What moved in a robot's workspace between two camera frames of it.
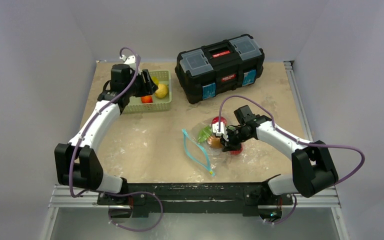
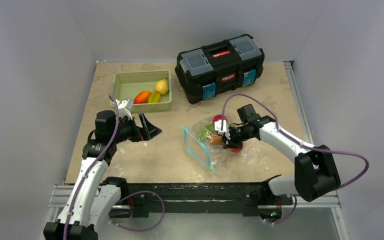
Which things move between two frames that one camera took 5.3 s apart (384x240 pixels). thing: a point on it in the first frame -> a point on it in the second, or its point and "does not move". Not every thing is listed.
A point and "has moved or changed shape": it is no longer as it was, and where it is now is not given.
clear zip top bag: (201, 142) has moved or changed shape
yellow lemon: (162, 91) has moved or changed shape
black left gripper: (147, 88) -> (148, 131)
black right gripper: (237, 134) does not move
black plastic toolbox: (208, 71) does not move
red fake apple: (216, 119) does not move
